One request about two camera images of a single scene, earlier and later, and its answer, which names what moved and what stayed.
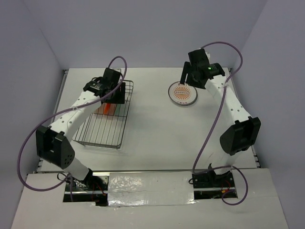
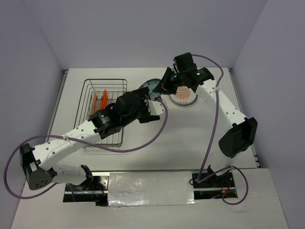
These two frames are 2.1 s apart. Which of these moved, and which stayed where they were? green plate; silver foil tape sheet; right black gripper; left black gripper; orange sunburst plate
Moved: right black gripper; left black gripper; green plate
Stayed: silver foil tape sheet; orange sunburst plate
